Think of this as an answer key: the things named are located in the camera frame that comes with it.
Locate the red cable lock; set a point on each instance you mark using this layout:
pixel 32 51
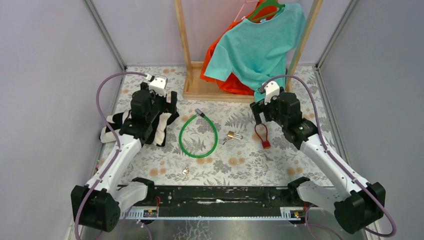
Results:
pixel 261 131

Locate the wooden clothes rack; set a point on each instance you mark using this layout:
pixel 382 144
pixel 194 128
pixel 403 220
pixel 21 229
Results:
pixel 200 90

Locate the floral table mat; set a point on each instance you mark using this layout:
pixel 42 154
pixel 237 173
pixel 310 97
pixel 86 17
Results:
pixel 196 138

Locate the black white striped cloth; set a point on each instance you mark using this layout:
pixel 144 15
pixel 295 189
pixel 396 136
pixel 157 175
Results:
pixel 159 126

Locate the teal t-shirt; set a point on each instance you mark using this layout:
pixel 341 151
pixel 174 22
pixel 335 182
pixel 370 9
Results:
pixel 256 52

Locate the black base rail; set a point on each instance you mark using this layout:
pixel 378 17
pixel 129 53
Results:
pixel 225 202

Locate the brass padlock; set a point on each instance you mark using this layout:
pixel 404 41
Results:
pixel 234 135

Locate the orange garment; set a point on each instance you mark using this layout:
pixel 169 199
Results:
pixel 232 85

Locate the green hanger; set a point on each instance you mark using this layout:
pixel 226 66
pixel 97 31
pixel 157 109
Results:
pixel 267 8

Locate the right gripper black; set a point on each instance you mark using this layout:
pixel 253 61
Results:
pixel 258 108

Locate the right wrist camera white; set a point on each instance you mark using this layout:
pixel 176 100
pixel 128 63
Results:
pixel 271 89

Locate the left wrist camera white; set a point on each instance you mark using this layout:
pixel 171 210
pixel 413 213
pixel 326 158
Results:
pixel 157 84

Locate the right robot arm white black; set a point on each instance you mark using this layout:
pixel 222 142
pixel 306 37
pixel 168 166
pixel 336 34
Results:
pixel 354 201

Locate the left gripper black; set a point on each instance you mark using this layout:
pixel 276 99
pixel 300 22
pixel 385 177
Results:
pixel 163 99

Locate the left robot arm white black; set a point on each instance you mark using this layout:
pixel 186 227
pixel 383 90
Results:
pixel 100 202

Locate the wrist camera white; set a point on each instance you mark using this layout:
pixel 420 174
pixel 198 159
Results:
pixel 271 89
pixel 157 84

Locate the pink hanger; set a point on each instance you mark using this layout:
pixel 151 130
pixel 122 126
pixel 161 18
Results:
pixel 246 2

